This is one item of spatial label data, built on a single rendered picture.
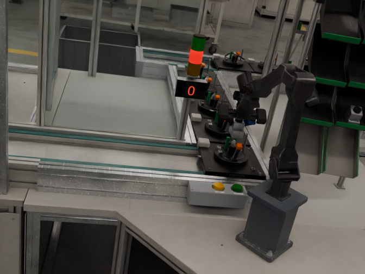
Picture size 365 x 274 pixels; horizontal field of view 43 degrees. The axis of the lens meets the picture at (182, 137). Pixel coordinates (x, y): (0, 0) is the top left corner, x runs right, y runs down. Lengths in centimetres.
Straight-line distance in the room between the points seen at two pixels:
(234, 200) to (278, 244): 23
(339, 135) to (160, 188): 77
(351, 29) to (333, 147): 48
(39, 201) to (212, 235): 60
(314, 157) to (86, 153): 90
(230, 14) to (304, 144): 740
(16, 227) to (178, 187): 59
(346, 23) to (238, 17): 746
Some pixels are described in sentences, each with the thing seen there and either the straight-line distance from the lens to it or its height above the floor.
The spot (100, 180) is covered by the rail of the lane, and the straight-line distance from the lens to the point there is 168.
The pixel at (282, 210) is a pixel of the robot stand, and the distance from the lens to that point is 147.
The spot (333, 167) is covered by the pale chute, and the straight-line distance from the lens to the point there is 195.
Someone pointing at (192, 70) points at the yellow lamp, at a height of 128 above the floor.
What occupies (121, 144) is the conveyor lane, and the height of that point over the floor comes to 94.
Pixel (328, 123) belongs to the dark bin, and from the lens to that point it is 182.
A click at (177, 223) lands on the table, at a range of 164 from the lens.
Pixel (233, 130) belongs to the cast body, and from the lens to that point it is 180.
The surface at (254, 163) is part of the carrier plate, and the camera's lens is 188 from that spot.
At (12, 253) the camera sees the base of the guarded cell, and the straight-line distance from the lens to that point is 184.
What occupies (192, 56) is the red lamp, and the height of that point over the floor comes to 134.
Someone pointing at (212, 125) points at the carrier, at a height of 100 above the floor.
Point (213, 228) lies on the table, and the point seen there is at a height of 86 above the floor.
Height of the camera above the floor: 182
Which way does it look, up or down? 26 degrees down
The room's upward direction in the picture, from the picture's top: 10 degrees clockwise
